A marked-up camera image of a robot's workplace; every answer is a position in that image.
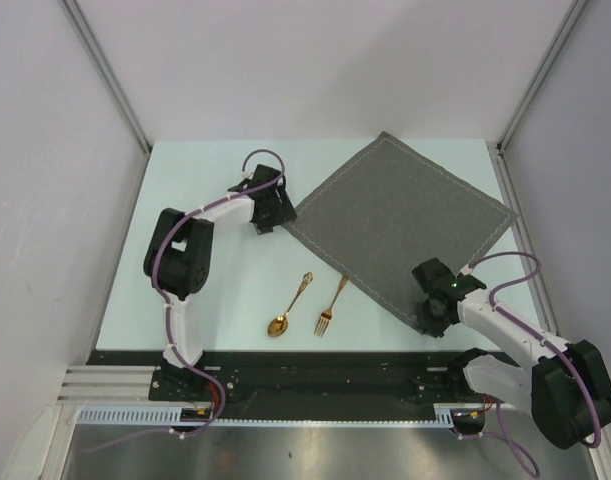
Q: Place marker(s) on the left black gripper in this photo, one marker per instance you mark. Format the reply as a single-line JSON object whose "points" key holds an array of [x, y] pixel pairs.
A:
{"points": [[284, 214]]}

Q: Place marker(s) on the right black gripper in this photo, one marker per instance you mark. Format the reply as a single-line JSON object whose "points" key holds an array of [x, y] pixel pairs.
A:
{"points": [[432, 327]]}

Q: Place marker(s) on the grey cloth napkin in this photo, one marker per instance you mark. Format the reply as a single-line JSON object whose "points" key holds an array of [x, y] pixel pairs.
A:
{"points": [[387, 210]]}

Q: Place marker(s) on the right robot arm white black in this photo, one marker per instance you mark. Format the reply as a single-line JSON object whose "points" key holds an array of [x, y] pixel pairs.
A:
{"points": [[563, 386]]}

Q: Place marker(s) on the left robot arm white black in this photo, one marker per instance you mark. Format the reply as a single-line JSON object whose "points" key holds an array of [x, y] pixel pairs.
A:
{"points": [[178, 258]]}

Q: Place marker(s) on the gold spoon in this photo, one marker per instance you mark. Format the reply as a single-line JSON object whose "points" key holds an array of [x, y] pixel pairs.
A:
{"points": [[279, 325]]}

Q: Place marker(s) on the gold fork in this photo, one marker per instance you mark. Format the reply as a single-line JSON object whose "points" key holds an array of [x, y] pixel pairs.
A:
{"points": [[327, 315]]}

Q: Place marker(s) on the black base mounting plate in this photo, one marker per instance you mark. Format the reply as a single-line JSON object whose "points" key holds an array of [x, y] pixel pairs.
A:
{"points": [[326, 385]]}

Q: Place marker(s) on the white slotted cable duct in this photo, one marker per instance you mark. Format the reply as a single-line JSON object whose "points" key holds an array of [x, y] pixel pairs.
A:
{"points": [[429, 416]]}

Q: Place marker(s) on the right aluminium side rail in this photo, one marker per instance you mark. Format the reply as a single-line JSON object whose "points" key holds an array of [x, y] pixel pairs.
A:
{"points": [[537, 286]]}

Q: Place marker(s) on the right aluminium frame post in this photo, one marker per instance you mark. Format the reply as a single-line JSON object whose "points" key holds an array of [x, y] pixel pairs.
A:
{"points": [[544, 69]]}

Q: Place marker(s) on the aluminium frame post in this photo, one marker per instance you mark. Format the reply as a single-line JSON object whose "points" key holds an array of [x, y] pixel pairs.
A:
{"points": [[544, 69], [98, 58]]}

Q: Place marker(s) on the left aluminium frame post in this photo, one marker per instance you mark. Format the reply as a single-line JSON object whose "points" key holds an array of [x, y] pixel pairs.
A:
{"points": [[98, 58]]}

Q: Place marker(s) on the front aluminium frame rail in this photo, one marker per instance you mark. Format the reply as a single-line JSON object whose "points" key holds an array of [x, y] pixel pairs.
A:
{"points": [[106, 386]]}

